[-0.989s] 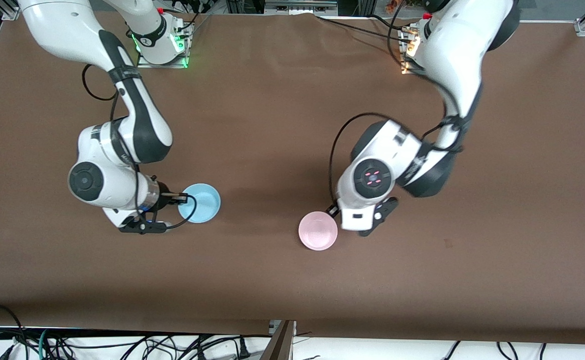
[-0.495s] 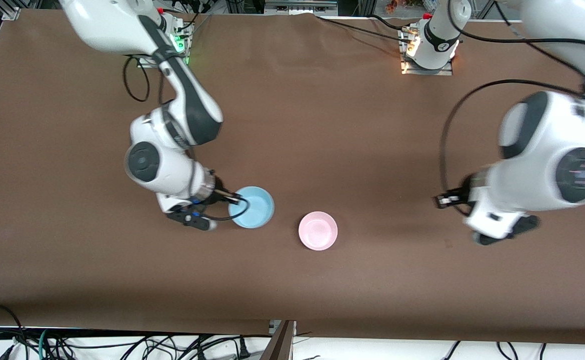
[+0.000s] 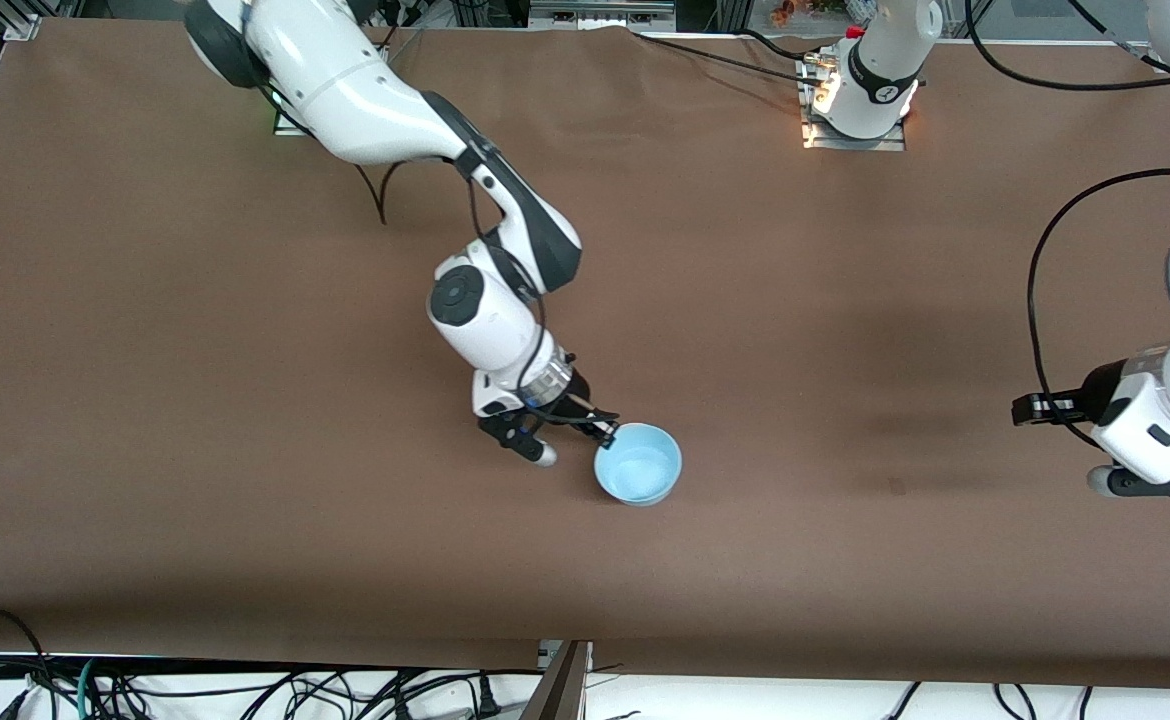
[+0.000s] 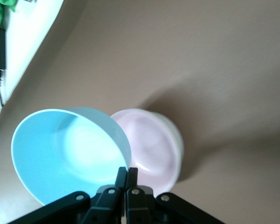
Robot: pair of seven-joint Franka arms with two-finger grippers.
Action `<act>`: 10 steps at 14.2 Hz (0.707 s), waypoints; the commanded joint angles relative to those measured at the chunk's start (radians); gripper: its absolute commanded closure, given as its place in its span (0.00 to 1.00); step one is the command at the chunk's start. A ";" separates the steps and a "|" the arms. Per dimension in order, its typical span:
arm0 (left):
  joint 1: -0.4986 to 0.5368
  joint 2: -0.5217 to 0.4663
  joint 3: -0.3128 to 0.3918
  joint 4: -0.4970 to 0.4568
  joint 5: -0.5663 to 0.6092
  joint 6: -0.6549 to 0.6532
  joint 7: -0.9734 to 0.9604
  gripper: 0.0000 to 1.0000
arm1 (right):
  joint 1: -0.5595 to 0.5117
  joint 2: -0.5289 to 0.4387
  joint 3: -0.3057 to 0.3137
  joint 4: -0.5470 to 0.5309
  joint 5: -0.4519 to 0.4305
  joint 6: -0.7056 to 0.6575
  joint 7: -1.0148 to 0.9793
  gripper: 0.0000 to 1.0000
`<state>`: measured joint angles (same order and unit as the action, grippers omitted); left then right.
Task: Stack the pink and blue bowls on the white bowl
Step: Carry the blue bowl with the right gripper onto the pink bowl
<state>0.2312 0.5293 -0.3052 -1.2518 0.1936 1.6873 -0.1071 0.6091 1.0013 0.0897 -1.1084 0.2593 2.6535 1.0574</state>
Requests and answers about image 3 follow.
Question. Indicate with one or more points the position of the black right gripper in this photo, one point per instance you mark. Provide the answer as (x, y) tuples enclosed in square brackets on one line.
[(577, 400)]

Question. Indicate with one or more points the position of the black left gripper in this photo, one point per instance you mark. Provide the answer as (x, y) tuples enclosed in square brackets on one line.
[(1097, 393)]

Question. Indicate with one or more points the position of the light blue bowl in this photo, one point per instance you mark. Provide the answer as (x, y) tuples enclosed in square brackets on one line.
[(640, 465)]

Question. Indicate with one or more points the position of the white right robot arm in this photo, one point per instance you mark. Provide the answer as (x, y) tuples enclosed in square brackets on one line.
[(355, 90)]

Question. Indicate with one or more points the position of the brown table cover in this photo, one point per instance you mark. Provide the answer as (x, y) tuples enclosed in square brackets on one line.
[(585, 250)]

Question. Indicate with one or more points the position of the silver background box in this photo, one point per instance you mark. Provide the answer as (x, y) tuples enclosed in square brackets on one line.
[(600, 12)]

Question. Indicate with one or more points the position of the orange background object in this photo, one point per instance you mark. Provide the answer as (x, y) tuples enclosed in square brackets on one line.
[(790, 10)]

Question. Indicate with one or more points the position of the aluminium frame post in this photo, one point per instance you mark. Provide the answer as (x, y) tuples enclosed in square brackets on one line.
[(557, 690)]

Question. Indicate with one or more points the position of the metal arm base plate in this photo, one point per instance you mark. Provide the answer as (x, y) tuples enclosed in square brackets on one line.
[(890, 143), (287, 125)]

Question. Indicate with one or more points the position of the aluminium corner bracket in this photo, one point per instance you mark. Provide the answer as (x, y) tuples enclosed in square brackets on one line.
[(20, 28)]

